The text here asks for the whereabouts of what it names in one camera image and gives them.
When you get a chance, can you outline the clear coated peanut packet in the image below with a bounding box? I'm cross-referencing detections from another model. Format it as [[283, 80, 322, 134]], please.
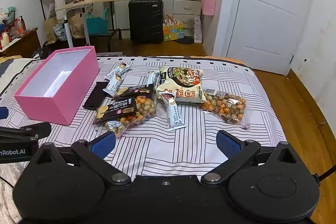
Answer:
[[201, 89, 250, 130]]

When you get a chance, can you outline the teal shopping bag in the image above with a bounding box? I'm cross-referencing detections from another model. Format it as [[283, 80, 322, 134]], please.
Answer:
[[86, 7, 109, 36]]

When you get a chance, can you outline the white plastic bag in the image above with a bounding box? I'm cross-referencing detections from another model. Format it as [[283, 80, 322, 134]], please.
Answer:
[[194, 15, 202, 43]]

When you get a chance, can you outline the black clothes rack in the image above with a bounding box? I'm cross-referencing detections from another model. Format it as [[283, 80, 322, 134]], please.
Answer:
[[35, 0, 124, 52]]

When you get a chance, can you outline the pink paper bag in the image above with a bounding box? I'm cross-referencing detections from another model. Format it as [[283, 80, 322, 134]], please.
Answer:
[[201, 0, 217, 16]]

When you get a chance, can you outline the cream instant noodle packet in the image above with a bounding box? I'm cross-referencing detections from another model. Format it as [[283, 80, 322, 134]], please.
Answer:
[[156, 66, 208, 104]]

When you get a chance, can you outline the white door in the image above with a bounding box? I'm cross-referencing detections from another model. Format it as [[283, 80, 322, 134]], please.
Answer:
[[226, 0, 315, 76]]

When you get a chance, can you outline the grey beige pillow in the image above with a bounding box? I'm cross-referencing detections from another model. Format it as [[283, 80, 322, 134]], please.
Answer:
[[0, 56, 44, 98]]

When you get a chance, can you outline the black bag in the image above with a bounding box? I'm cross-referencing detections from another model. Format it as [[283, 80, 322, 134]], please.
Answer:
[[31, 42, 57, 60]]

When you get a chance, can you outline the black flat pouch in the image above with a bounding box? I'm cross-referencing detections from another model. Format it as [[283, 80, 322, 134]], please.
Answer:
[[82, 81, 108, 110]]

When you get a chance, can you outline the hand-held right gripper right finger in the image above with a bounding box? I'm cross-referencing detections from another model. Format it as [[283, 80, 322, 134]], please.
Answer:
[[201, 130, 302, 185]]

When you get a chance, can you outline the colourful cardboard box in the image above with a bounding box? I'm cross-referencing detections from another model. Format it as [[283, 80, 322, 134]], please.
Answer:
[[163, 15, 185, 41]]

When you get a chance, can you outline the pink cardboard box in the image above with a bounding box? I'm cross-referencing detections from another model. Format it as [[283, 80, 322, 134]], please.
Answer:
[[14, 46, 100, 125]]

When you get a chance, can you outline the brown paper bag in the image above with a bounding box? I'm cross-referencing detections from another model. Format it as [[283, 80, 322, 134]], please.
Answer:
[[68, 13, 87, 38], [43, 15, 66, 44]]

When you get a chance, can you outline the black suitcase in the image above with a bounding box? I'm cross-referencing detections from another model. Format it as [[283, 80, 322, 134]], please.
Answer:
[[128, 0, 164, 44]]

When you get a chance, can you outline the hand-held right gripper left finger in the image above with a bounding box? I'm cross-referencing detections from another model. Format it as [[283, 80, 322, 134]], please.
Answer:
[[31, 131, 132, 186]]

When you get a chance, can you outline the wooden dresser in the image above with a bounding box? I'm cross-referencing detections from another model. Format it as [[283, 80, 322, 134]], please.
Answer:
[[0, 28, 41, 58]]

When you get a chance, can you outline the black cable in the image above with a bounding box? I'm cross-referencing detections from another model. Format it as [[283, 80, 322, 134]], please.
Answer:
[[314, 165, 336, 182]]

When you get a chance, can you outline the dark label coated peanut packet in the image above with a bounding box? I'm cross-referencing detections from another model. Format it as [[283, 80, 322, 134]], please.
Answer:
[[113, 84, 155, 101], [92, 97, 158, 126]]

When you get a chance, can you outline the pale blue wafer bar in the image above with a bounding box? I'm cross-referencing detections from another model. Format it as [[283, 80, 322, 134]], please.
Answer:
[[160, 91, 187, 131], [144, 70, 161, 93], [102, 74, 124, 96], [104, 62, 132, 81]]

